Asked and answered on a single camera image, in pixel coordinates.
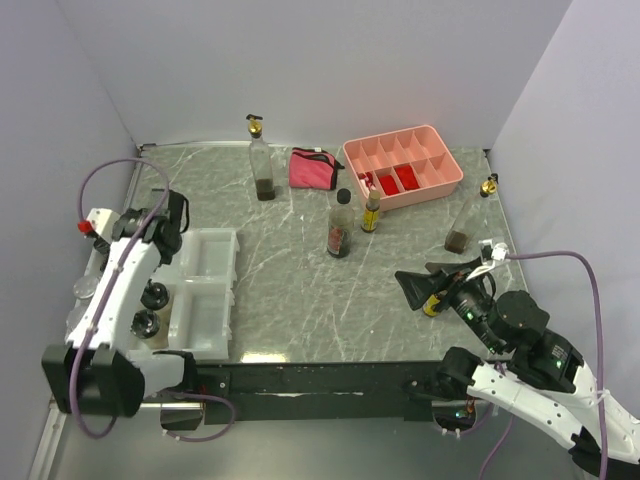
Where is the pink cloth black trim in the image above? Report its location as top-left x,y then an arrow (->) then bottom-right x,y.
288,147 -> 344,191

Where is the yellow label sauce bottle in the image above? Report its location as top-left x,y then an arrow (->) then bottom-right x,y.
361,190 -> 381,233

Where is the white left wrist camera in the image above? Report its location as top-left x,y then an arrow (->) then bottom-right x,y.
77,208 -> 120,244

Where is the clear jar silver lid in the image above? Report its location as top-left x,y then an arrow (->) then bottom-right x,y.
72,275 -> 100,301
66,305 -> 87,333

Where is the glass oil bottle gold spout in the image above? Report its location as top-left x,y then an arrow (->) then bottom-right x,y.
444,173 -> 499,254

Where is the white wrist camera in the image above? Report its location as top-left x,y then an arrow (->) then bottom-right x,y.
466,239 -> 510,281
77,208 -> 120,244

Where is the round shaker black spout lid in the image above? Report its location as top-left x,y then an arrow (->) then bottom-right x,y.
141,281 -> 173,321

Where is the red cloth compartment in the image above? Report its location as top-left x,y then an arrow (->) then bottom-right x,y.
378,175 -> 400,196
395,164 -> 420,191

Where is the red cloth middle compartment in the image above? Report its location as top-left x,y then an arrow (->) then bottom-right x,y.
378,175 -> 400,196

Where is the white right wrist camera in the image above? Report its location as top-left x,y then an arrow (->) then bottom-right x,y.
466,239 -> 510,281

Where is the shaker jar chrome black lid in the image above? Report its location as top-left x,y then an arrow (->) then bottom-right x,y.
130,309 -> 168,350

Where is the white plastic divided tray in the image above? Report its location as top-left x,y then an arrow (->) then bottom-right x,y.
65,227 -> 243,364

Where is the tall glass oil bottle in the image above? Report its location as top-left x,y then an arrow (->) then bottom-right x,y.
246,114 -> 276,201

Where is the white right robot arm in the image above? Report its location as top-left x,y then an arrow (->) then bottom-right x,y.
395,258 -> 639,479

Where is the red white striped cloth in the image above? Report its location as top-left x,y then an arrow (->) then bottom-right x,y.
357,172 -> 377,198

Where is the dark soy sauce bottle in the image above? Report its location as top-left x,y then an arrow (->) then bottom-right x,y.
327,188 -> 355,258

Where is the pink plastic divided box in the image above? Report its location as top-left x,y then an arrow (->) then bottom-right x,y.
343,125 -> 464,212

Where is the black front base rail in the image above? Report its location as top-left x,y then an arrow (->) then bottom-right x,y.
196,361 -> 471,422

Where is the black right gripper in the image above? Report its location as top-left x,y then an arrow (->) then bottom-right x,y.
392,254 -> 502,351

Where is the small yellow label bottle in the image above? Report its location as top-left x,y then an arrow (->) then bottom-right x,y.
422,294 -> 441,318

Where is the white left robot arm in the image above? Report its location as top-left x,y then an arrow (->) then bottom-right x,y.
41,189 -> 200,418

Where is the red cloth right compartment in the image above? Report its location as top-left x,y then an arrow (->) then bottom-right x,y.
395,164 -> 420,191

